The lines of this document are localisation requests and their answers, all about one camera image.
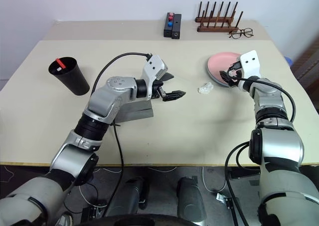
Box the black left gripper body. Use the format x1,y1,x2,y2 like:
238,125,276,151
150,72,167,101

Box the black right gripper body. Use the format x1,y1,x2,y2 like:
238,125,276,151
228,61,243,81

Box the pink plate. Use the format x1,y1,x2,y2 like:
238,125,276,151
208,51,244,84

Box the grey glasses case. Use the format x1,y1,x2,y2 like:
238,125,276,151
116,100,154,123

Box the black plastic cup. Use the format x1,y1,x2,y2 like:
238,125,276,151
48,56,90,96

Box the crumpled white wrapper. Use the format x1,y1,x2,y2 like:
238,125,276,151
198,82,215,95

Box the brown wooden plate rack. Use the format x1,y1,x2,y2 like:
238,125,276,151
194,0,244,33

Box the black box with coloured buttons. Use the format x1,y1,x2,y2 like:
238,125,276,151
163,11,175,38

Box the plain black box with hole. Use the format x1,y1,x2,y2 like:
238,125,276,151
171,13,182,40

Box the dark grey right robot leg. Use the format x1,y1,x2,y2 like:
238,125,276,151
176,177,207,221

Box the dark grey robot leg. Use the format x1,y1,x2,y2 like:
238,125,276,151
176,177,207,221
107,177,148,218

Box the dark grey left robot leg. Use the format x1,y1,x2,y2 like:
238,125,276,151
107,177,148,218

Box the black curved robot waist rim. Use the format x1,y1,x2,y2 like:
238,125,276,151
79,212,200,226

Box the black floor power device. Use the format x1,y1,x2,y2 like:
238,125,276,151
82,205,105,221

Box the grey shoe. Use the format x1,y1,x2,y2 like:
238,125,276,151
56,212,73,226

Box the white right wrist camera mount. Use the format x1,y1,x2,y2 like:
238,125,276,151
236,50,262,91

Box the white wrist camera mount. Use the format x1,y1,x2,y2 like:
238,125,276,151
142,54,169,101
236,50,262,91

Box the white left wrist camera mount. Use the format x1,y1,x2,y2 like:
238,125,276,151
142,54,169,101

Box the brown frame eyeglasses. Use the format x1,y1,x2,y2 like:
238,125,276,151
228,28,254,40

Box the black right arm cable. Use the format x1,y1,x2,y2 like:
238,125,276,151
224,77,297,226

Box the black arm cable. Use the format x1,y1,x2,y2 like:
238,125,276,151
91,52,153,218
224,77,297,226

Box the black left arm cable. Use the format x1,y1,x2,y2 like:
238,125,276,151
91,52,153,218

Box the white floor cable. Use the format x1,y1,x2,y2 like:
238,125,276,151
201,166,227,193
79,167,120,207

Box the silver metal floor bracket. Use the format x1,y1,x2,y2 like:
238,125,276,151
215,193,231,203

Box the black table frame leg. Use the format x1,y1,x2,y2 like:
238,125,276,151
225,197,240,226

